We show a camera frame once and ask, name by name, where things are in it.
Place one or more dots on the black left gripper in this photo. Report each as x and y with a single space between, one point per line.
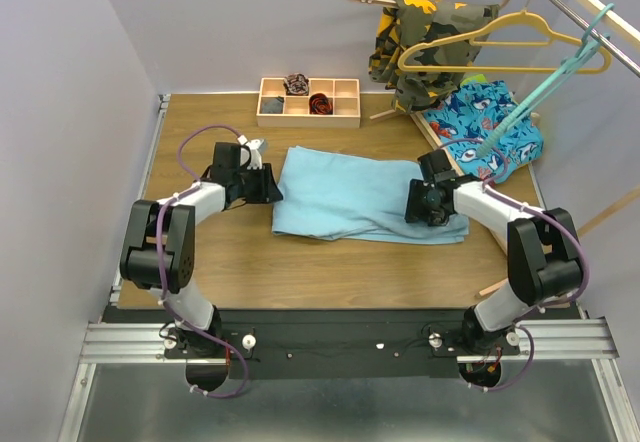
269 191

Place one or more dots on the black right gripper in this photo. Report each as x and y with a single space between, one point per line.
414 206

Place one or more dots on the light blue trousers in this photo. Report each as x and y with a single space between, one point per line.
331 196

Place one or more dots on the yellow plastic hanger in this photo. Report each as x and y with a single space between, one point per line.
454 53

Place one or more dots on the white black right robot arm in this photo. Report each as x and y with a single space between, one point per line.
545 262

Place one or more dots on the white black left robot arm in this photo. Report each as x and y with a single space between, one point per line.
158 252

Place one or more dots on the teal plastic hanger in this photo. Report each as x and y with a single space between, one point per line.
588 47

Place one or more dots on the grey rolled sock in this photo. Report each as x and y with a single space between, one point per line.
273 105

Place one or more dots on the blue shark print shorts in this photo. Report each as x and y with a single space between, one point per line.
472 113

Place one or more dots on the orange black rolled sock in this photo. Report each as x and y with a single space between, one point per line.
320 104

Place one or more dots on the patterned pink black sock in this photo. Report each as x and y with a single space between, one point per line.
296 84

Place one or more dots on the wooden compartment tray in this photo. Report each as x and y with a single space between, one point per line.
345 95

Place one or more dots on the metal hanging rod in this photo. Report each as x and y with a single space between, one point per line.
575 7

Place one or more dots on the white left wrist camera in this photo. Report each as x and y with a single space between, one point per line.
251 152

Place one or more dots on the aluminium table edge rail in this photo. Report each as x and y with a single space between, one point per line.
164 100

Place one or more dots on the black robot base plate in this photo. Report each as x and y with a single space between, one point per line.
272 344

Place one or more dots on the aluminium front frame rail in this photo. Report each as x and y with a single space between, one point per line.
126 390

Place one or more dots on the wooden clothes rack frame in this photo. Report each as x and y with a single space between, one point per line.
440 142

